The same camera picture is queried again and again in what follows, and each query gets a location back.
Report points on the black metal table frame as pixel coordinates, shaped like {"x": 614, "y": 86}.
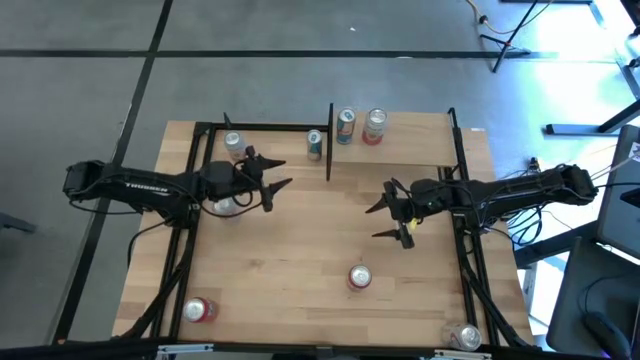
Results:
{"x": 270, "y": 127}

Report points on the teal and white can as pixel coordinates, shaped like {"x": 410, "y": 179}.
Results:
{"x": 346, "y": 127}
{"x": 314, "y": 145}

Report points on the small black plug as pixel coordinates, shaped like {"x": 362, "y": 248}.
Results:
{"x": 534, "y": 164}

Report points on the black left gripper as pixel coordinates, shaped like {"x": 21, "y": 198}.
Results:
{"x": 220, "y": 178}

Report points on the silver metal bracket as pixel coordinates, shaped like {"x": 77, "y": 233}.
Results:
{"x": 185, "y": 349}
{"x": 462, "y": 355}

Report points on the plain silver can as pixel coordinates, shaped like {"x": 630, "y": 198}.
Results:
{"x": 225, "y": 206}

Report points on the black tripod stand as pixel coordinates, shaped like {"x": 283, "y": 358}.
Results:
{"x": 505, "y": 45}

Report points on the dark grey desk beam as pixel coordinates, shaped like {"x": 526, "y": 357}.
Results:
{"x": 540, "y": 252}

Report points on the dark metal bar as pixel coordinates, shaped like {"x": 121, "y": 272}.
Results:
{"x": 631, "y": 80}

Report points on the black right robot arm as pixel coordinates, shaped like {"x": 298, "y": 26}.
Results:
{"x": 520, "y": 192}

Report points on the red soda can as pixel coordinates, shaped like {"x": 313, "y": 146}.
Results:
{"x": 197, "y": 310}
{"x": 360, "y": 276}

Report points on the black desk foot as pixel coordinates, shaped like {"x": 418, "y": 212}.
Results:
{"x": 575, "y": 129}

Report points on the wooden shelf with black sides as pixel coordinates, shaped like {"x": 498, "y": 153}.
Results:
{"x": 415, "y": 142}

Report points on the dark grey chair leg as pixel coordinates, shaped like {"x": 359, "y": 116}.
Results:
{"x": 15, "y": 223}

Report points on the silver and white can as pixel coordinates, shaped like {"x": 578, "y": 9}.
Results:
{"x": 465, "y": 337}

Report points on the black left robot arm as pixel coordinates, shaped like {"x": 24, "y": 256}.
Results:
{"x": 140, "y": 187}

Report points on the black computer mouse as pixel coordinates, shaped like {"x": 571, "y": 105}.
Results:
{"x": 605, "y": 332}

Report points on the grey desk top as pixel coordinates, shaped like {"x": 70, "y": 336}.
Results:
{"x": 570, "y": 300}

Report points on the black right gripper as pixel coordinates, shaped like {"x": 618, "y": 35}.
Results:
{"x": 430, "y": 197}

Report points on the grey panel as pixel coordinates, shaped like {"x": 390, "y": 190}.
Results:
{"x": 617, "y": 210}

